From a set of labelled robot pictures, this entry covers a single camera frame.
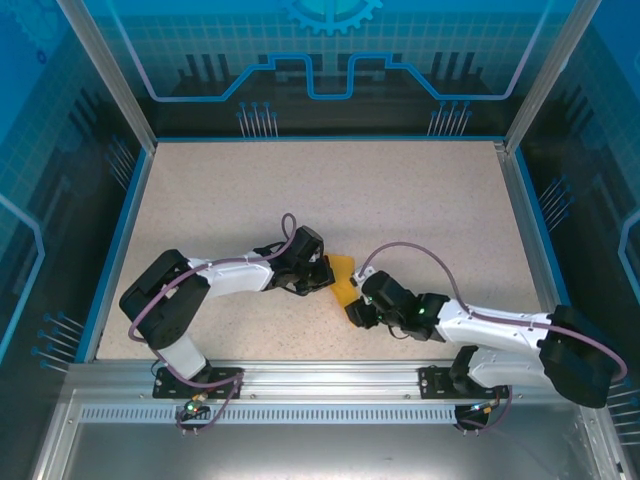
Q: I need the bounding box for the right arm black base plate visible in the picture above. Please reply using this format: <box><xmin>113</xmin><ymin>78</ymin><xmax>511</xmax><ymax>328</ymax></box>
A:
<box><xmin>418</xmin><ymin>364</ymin><xmax>512</xmax><ymax>401</ymax></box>

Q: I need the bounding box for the blue table side strip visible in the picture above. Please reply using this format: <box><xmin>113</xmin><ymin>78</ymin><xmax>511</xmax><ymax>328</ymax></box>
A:
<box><xmin>73</xmin><ymin>147</ymin><xmax>154</xmax><ymax>364</ymax></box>
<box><xmin>513</xmin><ymin>148</ymin><xmax>592</xmax><ymax>364</ymax></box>

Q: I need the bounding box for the slotted grey cable duct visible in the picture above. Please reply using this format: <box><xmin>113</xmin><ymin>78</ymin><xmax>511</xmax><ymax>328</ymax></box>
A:
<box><xmin>78</xmin><ymin>404</ymin><xmax>585</xmax><ymax>425</ymax></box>

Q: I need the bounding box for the aluminium side rail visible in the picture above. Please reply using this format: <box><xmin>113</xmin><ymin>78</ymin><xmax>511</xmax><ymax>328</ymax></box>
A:
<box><xmin>493</xmin><ymin>141</ymin><xmax>574</xmax><ymax>362</ymax></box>

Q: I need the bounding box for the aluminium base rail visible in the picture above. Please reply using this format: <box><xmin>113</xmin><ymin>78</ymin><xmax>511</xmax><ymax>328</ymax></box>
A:
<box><xmin>66</xmin><ymin>358</ymin><xmax>600</xmax><ymax>402</ymax></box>

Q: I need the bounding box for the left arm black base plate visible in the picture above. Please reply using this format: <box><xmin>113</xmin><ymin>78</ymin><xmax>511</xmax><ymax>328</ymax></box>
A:
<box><xmin>152</xmin><ymin>366</ymin><xmax>245</xmax><ymax>400</ymax></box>

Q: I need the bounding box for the yellow square paper sheet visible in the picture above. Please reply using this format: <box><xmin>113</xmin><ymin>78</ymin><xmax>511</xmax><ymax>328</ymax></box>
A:
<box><xmin>323</xmin><ymin>253</ymin><xmax>370</xmax><ymax>330</ymax></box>

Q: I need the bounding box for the aluminium frame post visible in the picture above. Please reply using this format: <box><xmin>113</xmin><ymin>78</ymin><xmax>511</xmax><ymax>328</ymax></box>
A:
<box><xmin>55</xmin><ymin>0</ymin><xmax>159</xmax><ymax>152</ymax></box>
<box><xmin>503</xmin><ymin>0</ymin><xmax>604</xmax><ymax>154</ymax></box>

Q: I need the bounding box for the cable connector with green light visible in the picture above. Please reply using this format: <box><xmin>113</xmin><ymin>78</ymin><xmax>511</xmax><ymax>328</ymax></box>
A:
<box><xmin>184</xmin><ymin>393</ymin><xmax>210</xmax><ymax>417</ymax></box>
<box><xmin>468</xmin><ymin>397</ymin><xmax>503</xmax><ymax>415</ymax></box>

